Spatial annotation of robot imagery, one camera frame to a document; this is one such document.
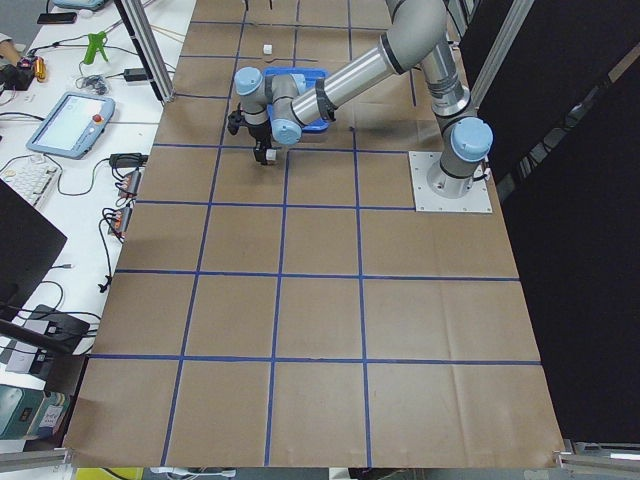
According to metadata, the blue plastic tray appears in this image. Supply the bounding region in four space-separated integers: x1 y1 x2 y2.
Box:
264 66 329 135

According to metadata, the black power adapter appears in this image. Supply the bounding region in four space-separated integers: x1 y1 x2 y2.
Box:
123 68 148 82

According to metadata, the brown paper table cover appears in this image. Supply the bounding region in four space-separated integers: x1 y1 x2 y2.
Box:
65 1 562 469

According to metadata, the teach pendant tablet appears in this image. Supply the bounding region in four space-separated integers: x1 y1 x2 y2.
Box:
26 92 116 159

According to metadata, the white keyboard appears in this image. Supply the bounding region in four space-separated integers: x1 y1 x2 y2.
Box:
1 154 61 210

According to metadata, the black smartphone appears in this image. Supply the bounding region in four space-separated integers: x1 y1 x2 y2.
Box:
37 12 77 25

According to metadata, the black monitor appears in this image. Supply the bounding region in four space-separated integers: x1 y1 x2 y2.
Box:
0 181 67 321

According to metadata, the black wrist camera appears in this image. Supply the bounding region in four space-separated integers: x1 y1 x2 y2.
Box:
227 109 247 136

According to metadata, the aluminium frame post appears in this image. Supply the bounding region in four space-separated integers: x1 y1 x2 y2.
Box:
114 0 175 105
471 0 535 109

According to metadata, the green handled reach grabber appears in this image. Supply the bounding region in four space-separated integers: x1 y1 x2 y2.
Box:
82 31 109 65

